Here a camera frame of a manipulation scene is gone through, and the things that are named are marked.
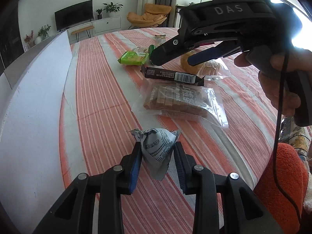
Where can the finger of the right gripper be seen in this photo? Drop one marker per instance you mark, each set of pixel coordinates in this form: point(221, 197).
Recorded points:
point(171, 49)
point(222, 50)

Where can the black flat television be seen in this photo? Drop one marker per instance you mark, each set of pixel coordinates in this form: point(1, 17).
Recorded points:
point(73, 14)

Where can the green sausage stick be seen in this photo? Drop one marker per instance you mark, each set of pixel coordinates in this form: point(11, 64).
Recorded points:
point(151, 48)

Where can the orange lounge chair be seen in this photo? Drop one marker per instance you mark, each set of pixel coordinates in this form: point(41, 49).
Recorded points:
point(153, 16)

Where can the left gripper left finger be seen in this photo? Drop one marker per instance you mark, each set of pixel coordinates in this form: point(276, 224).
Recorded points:
point(73, 211)

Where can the red flower plant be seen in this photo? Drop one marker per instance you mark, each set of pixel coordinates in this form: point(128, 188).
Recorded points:
point(29, 39)

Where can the white foam board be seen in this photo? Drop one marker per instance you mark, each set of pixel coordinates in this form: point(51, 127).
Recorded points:
point(31, 178)

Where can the bagged bread loaf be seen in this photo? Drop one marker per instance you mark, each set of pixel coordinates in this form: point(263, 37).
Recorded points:
point(214, 68)

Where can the grey white snack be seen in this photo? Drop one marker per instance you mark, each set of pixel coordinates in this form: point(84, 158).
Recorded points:
point(157, 147)

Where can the long gummy candy packet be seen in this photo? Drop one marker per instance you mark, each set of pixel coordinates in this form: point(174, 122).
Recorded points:
point(160, 39)

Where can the white tv cabinet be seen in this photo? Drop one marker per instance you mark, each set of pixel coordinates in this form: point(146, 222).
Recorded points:
point(101, 26)

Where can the large potted green plant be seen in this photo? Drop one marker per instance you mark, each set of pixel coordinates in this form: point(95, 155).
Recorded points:
point(112, 8)

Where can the white vase green plant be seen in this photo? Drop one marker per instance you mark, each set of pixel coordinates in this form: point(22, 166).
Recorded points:
point(42, 34)

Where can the dark brown chocolate bar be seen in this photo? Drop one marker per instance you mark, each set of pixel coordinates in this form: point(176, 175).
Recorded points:
point(170, 75)

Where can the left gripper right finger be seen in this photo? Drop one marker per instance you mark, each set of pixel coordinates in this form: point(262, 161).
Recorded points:
point(224, 204)

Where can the striped orange white tablecloth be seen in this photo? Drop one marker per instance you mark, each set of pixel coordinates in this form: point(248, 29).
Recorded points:
point(96, 115)

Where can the small potted plant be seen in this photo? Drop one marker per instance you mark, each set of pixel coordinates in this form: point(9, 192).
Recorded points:
point(99, 13)

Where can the small wooden bench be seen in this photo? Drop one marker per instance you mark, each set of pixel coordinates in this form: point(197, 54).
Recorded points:
point(85, 29)

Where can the clear bag brown biscuits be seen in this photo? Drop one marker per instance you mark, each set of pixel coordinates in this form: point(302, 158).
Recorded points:
point(181, 101)

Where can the green snack packet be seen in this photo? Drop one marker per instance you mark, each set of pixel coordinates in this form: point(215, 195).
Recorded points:
point(132, 58)

